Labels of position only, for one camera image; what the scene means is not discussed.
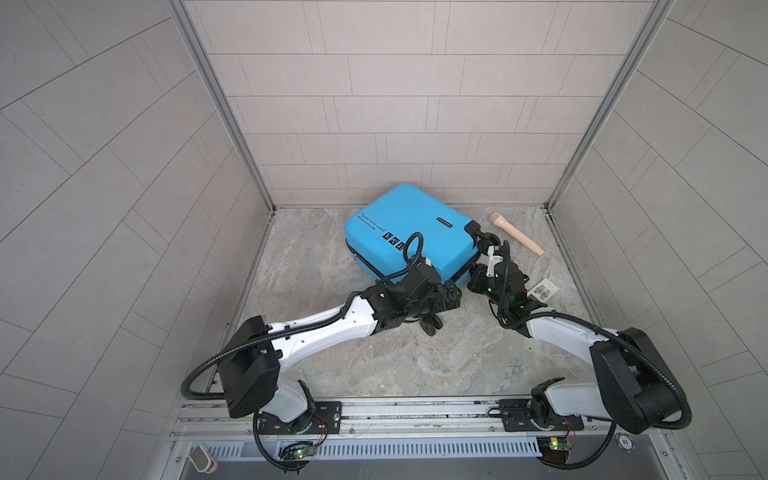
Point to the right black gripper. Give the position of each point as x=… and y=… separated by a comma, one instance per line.
x=475, y=282

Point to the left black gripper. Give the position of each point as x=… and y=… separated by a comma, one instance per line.
x=439, y=304

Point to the blue hard-shell suitcase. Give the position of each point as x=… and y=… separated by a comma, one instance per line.
x=406, y=226

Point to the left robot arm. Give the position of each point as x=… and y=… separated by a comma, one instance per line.
x=246, y=375

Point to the small white remote control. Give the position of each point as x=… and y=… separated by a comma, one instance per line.
x=543, y=291

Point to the white ventilation grille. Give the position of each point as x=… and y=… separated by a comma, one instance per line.
x=405, y=448

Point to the round blue white sticker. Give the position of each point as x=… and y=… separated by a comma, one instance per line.
x=625, y=442

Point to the small white pink object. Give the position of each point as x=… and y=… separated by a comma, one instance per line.
x=202, y=460

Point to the beige wooden handle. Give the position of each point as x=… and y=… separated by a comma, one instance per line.
x=501, y=222

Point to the aluminium mounting rail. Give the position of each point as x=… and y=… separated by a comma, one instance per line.
x=387, y=417

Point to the right circuit board with wires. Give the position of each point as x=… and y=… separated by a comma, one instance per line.
x=555, y=451

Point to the circuit board with wires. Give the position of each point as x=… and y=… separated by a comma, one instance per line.
x=555, y=451
x=298, y=451

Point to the left circuit board with wires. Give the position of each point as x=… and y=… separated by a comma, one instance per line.
x=298, y=451

